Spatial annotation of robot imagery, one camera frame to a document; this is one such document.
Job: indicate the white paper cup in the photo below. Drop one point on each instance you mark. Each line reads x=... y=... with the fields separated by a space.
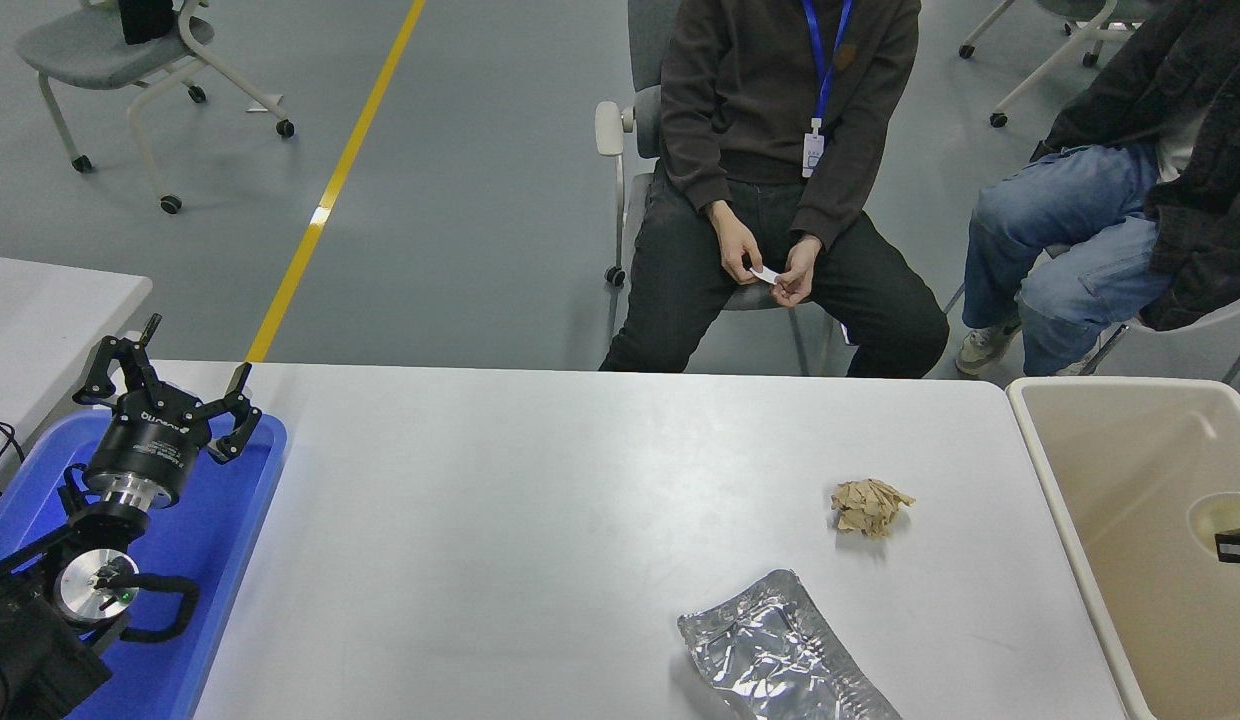
x=1215 y=512

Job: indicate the black bag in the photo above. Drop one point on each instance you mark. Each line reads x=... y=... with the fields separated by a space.
x=145 y=20

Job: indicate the silver foil tray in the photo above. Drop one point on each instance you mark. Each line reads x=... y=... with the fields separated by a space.
x=780 y=650

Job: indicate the large pale plastic bin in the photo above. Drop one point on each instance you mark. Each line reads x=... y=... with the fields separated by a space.
x=1120 y=480

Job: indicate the wheeled chair with white legs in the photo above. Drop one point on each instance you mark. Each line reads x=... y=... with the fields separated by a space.
x=1055 y=60

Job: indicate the small white paper slip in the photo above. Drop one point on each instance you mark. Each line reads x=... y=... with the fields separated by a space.
x=764 y=273

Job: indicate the crumpled tan paper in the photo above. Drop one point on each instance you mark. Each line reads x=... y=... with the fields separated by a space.
x=865 y=508

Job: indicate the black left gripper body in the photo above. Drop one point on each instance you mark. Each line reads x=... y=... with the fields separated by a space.
x=150 y=440

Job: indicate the grey chair with white armrest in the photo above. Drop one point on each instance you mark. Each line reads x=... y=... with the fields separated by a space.
x=645 y=110

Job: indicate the person in blue jeans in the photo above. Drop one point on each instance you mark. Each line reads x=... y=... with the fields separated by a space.
x=1060 y=220

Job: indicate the person's left hand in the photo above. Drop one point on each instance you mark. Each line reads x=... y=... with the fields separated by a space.
x=802 y=270

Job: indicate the grey chair with metal legs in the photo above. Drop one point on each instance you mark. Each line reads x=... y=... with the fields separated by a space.
x=1230 y=305

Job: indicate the white side table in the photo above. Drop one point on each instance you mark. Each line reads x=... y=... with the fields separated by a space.
x=50 y=320

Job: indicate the blue plastic tray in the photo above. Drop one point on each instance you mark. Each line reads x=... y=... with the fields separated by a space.
x=215 y=560

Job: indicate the yellow floor tape line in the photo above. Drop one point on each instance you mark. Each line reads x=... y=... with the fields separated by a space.
x=325 y=200

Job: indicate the grey wheeled chair with bag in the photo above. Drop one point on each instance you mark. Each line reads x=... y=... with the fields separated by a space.
x=90 y=45

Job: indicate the person's right hand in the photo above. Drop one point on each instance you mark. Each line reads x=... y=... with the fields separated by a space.
x=735 y=245

